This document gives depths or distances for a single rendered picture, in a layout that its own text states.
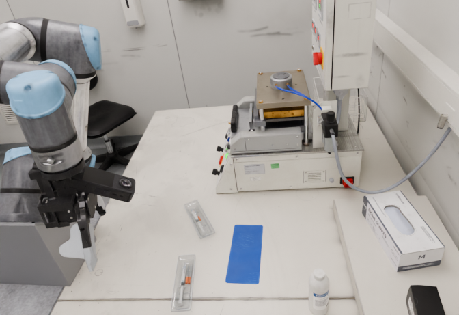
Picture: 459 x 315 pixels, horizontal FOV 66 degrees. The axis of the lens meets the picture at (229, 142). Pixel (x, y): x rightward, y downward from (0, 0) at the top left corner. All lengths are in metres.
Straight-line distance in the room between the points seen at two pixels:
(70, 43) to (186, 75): 1.94
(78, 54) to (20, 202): 0.49
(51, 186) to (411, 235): 0.89
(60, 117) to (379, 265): 0.88
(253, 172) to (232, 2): 1.64
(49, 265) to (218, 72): 2.04
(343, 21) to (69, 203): 0.83
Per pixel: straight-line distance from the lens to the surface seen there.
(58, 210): 0.69
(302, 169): 1.30
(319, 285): 0.94
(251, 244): 1.18
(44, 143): 0.61
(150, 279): 1.17
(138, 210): 1.41
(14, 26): 1.02
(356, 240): 1.15
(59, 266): 1.21
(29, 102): 0.58
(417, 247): 1.07
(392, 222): 1.13
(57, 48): 1.04
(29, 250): 1.20
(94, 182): 0.67
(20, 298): 1.33
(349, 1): 1.08
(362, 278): 1.07
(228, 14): 2.71
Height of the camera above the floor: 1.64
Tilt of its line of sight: 32 degrees down
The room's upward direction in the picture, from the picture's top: 8 degrees counter-clockwise
